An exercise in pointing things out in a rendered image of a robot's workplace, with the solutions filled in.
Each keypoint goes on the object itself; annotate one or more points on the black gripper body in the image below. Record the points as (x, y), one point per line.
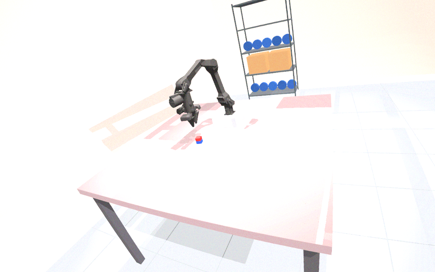
(190, 108)

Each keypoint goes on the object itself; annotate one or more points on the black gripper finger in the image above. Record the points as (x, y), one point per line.
(191, 121)
(195, 116)

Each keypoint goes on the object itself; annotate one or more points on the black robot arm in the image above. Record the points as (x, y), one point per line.
(182, 90)

